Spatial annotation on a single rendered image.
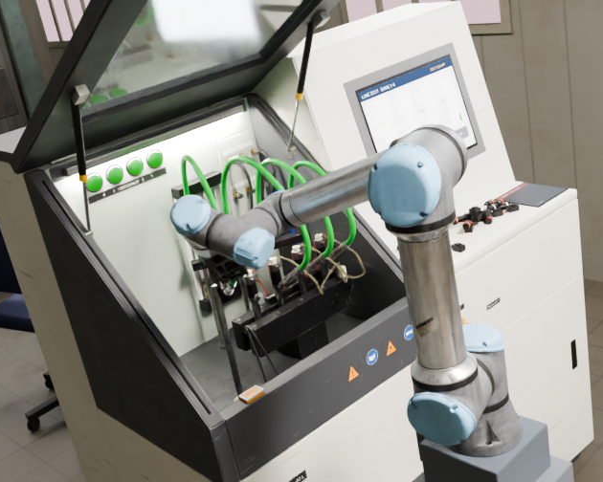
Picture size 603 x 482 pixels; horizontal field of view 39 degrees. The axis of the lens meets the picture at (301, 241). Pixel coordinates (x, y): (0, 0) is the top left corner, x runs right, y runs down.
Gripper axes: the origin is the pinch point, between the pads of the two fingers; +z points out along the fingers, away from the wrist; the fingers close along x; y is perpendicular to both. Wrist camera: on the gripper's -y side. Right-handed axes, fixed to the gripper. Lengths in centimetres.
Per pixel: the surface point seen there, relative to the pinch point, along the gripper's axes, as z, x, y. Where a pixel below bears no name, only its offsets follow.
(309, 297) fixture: 33.3, 11.2, 1.8
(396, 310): 30.4, 29.9, 15.5
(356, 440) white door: 37, 8, 39
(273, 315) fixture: 28.1, 1.3, 4.0
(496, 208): 60, 70, -9
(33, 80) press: 336, -130, -368
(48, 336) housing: 36, -59, -21
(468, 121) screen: 60, 76, -39
